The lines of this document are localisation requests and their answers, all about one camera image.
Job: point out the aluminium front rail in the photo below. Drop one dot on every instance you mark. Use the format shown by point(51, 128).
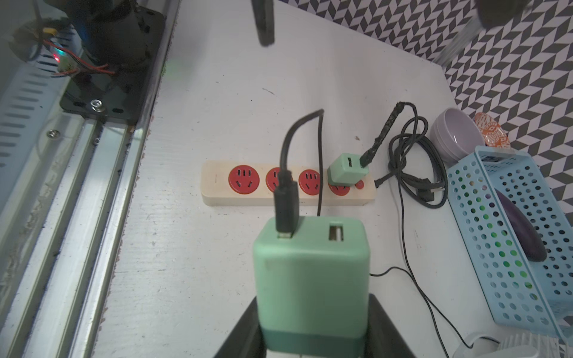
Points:
point(66, 180)

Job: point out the beige red power strip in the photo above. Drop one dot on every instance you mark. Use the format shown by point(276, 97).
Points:
point(227, 183)

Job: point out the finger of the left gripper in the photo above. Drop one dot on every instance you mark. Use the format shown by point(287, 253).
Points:
point(263, 11)
point(496, 13)

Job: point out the green adapter of white fan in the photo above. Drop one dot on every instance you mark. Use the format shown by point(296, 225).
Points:
point(346, 170)

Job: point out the white desk fan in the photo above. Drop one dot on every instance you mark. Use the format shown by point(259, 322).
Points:
point(519, 345)

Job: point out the purple eggplant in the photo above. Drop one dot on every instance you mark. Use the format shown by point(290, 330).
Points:
point(527, 236)

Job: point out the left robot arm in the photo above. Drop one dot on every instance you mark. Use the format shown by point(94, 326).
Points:
point(425, 27)

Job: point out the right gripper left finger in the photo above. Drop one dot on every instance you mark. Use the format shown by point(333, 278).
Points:
point(246, 340)

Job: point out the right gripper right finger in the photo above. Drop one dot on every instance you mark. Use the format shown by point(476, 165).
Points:
point(382, 338)

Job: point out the light blue plastic basket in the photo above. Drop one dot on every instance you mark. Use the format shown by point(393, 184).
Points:
point(533, 296)

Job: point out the green adapter of blue fan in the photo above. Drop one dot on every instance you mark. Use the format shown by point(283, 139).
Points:
point(312, 289)

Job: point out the lilac bowl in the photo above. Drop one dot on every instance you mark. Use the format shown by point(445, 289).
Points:
point(455, 135)

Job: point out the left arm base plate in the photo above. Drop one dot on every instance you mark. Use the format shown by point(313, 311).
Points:
point(116, 85)

